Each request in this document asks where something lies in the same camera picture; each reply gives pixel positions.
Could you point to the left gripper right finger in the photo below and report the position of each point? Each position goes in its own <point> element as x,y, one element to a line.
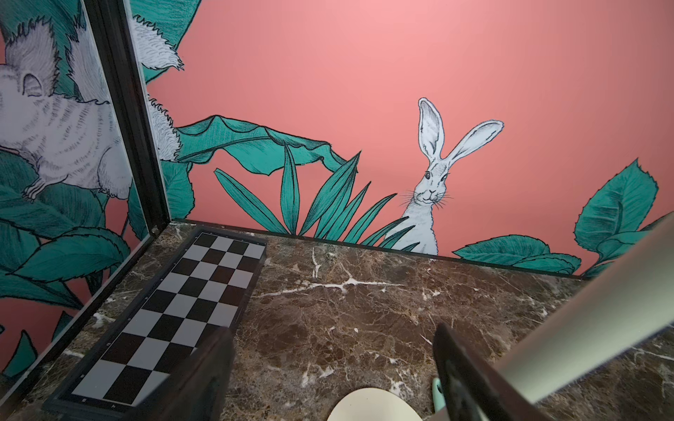
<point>471,387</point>

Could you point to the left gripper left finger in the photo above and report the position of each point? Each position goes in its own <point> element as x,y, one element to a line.
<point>196,389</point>

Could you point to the beige utensil rack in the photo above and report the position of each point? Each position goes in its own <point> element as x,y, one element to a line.
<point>626,304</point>

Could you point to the checkerboard calibration board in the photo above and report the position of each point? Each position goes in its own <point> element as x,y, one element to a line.
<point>205,286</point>

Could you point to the left black frame post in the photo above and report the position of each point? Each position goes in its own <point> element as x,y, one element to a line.
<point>110,28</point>

